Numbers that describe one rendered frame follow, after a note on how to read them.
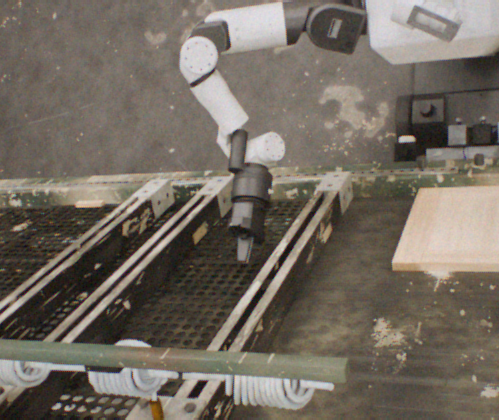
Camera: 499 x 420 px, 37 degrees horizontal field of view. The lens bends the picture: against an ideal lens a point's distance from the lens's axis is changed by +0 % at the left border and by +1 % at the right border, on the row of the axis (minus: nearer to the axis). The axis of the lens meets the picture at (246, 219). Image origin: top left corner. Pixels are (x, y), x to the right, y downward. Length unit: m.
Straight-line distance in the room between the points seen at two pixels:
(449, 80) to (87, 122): 1.63
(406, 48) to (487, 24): 0.16
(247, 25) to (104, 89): 1.95
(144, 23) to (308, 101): 0.89
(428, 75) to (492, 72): 0.21
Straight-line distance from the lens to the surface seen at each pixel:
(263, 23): 1.57
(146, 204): 1.98
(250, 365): 0.83
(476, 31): 1.53
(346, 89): 2.98
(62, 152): 3.50
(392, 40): 1.55
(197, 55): 1.56
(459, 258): 1.53
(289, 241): 1.56
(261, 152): 1.62
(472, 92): 2.69
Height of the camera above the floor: 2.73
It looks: 66 degrees down
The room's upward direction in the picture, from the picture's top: 68 degrees counter-clockwise
